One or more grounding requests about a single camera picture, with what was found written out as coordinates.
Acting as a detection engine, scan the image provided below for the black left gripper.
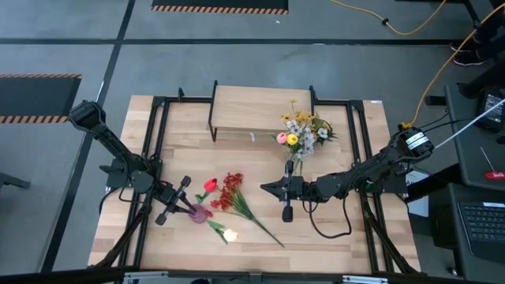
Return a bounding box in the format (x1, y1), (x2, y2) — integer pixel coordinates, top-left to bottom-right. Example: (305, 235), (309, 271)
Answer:
(155, 175), (198, 227)

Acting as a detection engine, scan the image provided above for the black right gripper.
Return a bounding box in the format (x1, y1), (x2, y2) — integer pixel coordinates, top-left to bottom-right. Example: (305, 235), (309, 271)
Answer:
(260, 159), (316, 222)

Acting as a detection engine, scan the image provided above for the purple glass vase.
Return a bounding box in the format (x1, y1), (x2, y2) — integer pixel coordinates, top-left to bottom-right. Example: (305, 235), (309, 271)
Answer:
(188, 204), (213, 225)

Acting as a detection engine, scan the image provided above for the clear glass vase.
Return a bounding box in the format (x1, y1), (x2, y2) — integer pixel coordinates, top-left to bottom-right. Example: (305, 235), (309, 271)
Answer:
(289, 151), (308, 178)

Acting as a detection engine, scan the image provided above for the red tulip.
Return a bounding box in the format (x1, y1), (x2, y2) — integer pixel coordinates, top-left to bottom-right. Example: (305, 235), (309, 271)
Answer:
(194, 177), (219, 205)

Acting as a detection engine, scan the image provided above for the red blossom flower bunch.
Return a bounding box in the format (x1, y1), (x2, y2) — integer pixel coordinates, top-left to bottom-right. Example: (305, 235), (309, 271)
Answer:
(209, 171), (286, 249)

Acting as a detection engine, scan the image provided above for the cream white tulip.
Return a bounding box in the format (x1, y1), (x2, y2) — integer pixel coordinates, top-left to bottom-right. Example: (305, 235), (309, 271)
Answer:
(207, 219), (240, 246)

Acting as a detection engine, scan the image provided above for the yellow daisy bunch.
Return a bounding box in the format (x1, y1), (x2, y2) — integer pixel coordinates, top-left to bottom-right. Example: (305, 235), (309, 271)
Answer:
(279, 98), (335, 133)

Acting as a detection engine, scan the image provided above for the wooden shelf with black legs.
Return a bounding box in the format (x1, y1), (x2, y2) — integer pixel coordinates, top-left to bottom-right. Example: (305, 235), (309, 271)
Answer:
(208, 80), (319, 143)

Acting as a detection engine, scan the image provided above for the black gantry crossbar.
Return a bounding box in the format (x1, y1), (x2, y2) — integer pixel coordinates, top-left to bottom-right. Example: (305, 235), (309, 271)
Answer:
(0, 266), (505, 284)

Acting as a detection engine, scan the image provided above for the dark grey side desk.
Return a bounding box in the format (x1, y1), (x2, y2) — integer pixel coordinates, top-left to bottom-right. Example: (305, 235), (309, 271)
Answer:
(428, 183), (505, 284)
(444, 82), (505, 192)

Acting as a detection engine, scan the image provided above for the dark grey furniture foot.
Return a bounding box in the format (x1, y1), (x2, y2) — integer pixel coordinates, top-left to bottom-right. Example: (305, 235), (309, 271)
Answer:
(0, 172), (32, 191)

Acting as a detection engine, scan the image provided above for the black hazard-striped floor mat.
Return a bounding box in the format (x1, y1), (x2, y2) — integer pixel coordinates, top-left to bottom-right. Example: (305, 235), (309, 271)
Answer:
(0, 73), (83, 124)
(151, 0), (290, 16)

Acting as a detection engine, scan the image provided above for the black laptop keyboard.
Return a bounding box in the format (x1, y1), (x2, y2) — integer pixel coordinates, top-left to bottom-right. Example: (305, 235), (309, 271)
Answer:
(456, 200), (505, 264)

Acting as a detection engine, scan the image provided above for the black chair base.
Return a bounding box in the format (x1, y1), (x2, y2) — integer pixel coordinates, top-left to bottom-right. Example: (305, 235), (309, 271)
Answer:
(457, 65), (505, 99)

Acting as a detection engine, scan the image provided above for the black tablet device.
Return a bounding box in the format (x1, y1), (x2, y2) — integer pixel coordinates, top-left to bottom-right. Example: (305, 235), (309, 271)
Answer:
(474, 87), (505, 134)

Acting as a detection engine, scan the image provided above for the person's shoe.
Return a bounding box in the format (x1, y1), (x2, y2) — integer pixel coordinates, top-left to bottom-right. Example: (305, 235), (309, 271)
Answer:
(450, 41), (487, 67)

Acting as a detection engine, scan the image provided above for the person's leg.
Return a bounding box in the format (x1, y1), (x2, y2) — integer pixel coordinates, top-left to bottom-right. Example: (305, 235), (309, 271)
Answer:
(471, 15), (505, 60)

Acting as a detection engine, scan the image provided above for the black stand leg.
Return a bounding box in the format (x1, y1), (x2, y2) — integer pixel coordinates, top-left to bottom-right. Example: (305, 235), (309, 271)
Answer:
(463, 0), (486, 31)

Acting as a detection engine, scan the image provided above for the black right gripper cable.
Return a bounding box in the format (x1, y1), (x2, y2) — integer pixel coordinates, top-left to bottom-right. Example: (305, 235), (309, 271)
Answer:
(301, 196), (354, 241)

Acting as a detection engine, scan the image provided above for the black aluminium table frame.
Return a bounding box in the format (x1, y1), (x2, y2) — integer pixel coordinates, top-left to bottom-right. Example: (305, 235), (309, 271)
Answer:
(92, 87), (420, 275)

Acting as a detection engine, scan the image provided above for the yellow extension cable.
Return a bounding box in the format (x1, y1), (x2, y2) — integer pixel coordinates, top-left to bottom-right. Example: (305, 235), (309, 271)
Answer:
(329, 0), (449, 36)
(398, 2), (505, 132)

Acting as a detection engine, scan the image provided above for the white stiff cable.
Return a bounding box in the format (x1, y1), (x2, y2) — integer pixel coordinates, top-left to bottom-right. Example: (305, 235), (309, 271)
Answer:
(433, 99), (505, 150)

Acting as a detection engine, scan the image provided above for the red-handled screwdriver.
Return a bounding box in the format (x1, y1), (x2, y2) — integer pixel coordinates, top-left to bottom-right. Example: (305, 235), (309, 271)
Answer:
(479, 146), (505, 181)

